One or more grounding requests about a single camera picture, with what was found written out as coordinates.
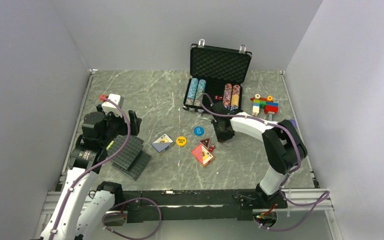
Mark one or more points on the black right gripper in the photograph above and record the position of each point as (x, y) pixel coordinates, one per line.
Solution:
(221, 137)

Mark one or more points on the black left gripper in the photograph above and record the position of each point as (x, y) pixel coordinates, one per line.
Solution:
(134, 122)

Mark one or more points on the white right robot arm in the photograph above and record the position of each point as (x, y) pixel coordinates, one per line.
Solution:
(283, 145)

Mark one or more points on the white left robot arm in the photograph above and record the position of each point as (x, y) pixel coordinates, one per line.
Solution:
(70, 219)

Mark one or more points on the black triangular all-in marker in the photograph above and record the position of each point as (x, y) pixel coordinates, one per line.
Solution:
(206, 142)

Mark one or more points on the large dark grey baseplate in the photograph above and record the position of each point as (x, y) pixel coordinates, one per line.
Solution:
(128, 154)

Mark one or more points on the blue small blind button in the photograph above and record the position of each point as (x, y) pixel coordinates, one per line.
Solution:
(198, 131)

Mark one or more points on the red backed card deck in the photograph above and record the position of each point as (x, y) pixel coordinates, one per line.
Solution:
(202, 154)

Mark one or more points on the yellow big blind button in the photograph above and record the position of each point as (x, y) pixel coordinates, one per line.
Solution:
(181, 141)

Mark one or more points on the lower dark grey baseplate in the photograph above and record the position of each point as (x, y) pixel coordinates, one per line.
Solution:
(136, 168)

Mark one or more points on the purple red blue chip stack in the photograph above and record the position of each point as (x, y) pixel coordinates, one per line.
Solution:
(227, 95)

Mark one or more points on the yellow and blue chip stack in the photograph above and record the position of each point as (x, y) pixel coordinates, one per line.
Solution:
(235, 97)

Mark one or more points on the green and grey chip stack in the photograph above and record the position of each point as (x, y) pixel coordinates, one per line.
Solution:
(199, 91)

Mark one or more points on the blue and grey chip stack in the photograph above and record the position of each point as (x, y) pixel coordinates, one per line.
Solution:
(191, 92)

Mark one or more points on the colourful toy brick figure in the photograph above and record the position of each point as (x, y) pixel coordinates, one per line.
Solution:
(267, 104)

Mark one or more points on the black poker chip case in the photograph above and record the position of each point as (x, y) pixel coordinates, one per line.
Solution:
(218, 66)

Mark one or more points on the purple toy microphone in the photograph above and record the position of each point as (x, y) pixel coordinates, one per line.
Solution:
(294, 123)

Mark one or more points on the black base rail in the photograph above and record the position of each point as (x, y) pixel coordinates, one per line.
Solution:
(239, 204)

